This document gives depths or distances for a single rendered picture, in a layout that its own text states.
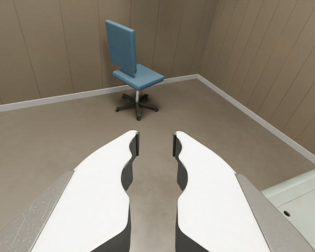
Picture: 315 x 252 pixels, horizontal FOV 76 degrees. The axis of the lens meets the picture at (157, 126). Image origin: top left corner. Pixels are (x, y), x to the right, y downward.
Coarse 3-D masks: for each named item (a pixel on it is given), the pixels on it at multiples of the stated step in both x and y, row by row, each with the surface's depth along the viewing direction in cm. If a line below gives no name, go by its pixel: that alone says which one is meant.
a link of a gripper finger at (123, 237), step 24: (120, 144) 11; (96, 168) 9; (120, 168) 9; (72, 192) 8; (96, 192) 8; (120, 192) 8; (72, 216) 7; (96, 216) 7; (120, 216) 7; (48, 240) 6; (72, 240) 6; (96, 240) 6; (120, 240) 6
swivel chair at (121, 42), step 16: (112, 32) 219; (128, 32) 201; (112, 48) 234; (128, 48) 214; (128, 64) 229; (128, 80) 234; (144, 80) 237; (160, 80) 251; (128, 96) 285; (144, 96) 291
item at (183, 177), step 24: (192, 144) 11; (192, 168) 9; (216, 168) 9; (192, 192) 8; (216, 192) 8; (240, 192) 8; (192, 216) 7; (216, 216) 7; (240, 216) 7; (192, 240) 6; (216, 240) 6; (240, 240) 6; (264, 240) 6
